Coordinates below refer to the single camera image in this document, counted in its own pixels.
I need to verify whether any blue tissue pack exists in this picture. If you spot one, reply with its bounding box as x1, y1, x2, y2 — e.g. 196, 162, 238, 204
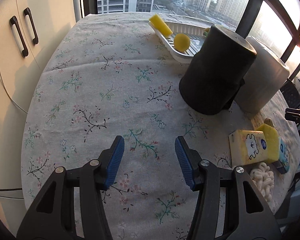
273, 137, 289, 174

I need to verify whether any yellow rectangular sponge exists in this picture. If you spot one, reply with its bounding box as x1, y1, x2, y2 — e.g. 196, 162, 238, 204
149, 14, 173, 37

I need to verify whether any translucent white container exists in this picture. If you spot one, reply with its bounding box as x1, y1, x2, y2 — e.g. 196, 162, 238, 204
235, 36, 289, 117

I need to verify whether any cream cabinet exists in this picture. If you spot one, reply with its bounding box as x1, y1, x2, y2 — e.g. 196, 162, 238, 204
0, 0, 75, 232

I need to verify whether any black cabinet handle upper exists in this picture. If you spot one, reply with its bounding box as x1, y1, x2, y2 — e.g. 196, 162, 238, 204
23, 7, 39, 46

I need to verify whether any green crumpled cloth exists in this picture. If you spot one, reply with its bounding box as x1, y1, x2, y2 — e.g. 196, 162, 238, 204
203, 28, 210, 37

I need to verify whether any floral tablecloth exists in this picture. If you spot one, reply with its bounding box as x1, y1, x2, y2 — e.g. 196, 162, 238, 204
21, 12, 300, 239

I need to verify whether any large yellow sponge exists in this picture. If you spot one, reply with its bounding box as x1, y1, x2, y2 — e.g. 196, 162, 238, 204
256, 124, 280, 164

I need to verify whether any black cabinet handle lower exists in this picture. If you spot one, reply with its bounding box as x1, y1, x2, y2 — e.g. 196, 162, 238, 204
10, 15, 29, 58

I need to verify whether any black cylindrical container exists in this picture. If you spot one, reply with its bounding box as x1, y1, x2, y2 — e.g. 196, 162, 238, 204
179, 24, 257, 115

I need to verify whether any cream chenille mop pad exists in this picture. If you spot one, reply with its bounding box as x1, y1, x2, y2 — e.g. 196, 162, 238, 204
250, 162, 274, 202

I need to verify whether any white plastic tray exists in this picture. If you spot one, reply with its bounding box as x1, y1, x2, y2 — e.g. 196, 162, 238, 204
149, 22, 207, 64

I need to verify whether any black cabinet handle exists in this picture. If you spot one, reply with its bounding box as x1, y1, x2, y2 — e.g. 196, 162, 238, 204
10, 15, 29, 58
23, 7, 39, 46

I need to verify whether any white cable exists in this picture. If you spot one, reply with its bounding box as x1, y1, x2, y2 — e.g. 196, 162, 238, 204
0, 37, 28, 114

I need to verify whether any yellow tissue pack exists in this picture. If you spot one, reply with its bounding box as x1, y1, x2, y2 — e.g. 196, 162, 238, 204
229, 129, 268, 166

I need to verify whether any yellow round sponge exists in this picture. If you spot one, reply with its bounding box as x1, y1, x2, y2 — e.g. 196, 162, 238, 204
173, 33, 191, 53

